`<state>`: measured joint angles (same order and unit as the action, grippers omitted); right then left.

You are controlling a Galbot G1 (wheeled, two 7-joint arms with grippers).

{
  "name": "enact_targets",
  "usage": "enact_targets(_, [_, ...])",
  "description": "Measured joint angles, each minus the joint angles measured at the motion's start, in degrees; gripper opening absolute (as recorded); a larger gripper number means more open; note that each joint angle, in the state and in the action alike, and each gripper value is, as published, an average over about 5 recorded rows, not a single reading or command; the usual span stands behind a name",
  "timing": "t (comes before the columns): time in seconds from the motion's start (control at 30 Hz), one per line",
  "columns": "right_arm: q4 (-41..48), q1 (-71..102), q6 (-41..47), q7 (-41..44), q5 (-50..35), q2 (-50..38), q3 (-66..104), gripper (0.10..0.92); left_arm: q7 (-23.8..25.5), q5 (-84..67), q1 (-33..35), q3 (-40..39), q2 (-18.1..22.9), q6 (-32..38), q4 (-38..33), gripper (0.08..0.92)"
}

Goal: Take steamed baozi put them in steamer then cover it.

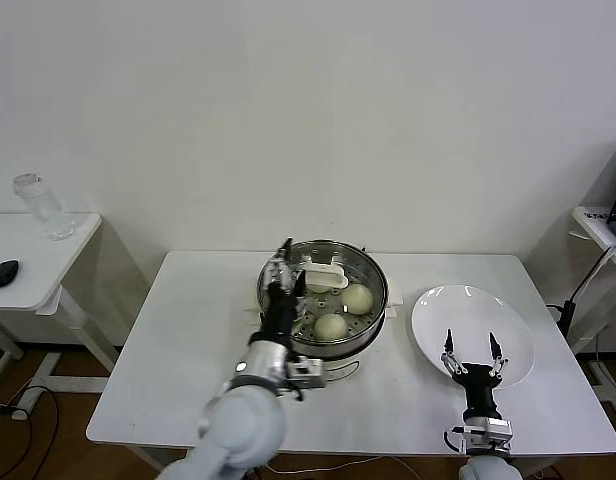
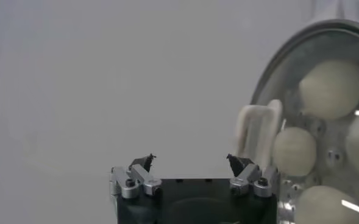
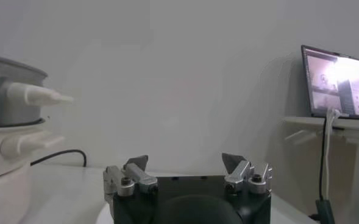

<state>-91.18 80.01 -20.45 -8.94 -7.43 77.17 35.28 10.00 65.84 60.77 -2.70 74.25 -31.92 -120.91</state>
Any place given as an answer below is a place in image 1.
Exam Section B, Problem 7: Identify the black computer mouse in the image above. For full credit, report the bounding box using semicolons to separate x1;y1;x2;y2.
0;258;22;290

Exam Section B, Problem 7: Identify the white side table with mouse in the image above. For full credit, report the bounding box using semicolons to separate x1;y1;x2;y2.
0;212;124;401

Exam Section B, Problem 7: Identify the black power adapter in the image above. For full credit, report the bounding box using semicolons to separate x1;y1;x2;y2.
557;299;575;337

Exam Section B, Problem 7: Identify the white electric cooker pot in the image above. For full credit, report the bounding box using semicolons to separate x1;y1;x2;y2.
244;299;400;382

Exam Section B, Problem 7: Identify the glass lid with white handle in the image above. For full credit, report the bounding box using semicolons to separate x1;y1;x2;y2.
257;240;389;351

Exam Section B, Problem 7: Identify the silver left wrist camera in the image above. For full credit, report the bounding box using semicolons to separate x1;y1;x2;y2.
286;355;325;392

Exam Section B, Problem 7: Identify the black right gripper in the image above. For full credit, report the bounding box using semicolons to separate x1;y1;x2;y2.
439;327;510;416

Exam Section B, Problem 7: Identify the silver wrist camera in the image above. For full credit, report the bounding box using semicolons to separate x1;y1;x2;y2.
465;418;515;455
286;355;325;392

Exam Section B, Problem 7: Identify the stainless steel steamer basket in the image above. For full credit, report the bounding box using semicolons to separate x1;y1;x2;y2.
244;239;405;359

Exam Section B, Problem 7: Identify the thin black adapter cable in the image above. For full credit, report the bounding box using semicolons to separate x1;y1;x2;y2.
569;247;615;305

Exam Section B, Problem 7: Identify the clear glass jar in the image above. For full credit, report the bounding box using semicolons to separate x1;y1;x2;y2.
12;172;76;242

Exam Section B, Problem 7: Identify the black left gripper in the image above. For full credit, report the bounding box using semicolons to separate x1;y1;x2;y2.
259;237;309;347

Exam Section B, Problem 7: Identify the white round plate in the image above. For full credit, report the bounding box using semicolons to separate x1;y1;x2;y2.
411;284;537;391

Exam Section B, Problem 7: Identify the black floor cable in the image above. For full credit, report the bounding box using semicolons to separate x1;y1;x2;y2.
0;383;60;480

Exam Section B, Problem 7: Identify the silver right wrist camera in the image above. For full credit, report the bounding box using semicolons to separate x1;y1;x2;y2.
465;418;515;455

